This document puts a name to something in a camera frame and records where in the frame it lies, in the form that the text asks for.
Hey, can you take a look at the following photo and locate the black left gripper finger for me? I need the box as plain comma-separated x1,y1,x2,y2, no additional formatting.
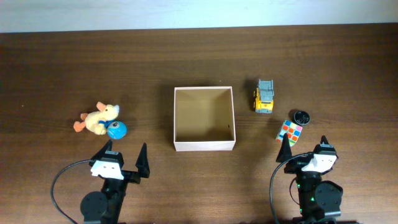
136,143,150,178
91,140,113,162

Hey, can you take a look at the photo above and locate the yellow grey toy dump truck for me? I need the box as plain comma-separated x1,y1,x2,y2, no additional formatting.
254,80,274,114

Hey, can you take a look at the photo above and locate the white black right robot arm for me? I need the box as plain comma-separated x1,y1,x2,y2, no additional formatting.
276,134,343,223

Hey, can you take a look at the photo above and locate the small black round cap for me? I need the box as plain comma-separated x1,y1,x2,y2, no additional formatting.
293,111,310,126

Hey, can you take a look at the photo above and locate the yellow plush duck toy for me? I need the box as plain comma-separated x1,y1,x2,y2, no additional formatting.
73,101,120,135

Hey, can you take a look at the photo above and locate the open white cardboard box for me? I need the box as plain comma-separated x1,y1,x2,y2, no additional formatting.
173,86,236,152

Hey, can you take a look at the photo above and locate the colourful puzzle cube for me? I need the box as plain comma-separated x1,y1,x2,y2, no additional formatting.
275,120,303,146

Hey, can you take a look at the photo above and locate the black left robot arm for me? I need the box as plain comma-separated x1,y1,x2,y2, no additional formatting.
80,140,150,223

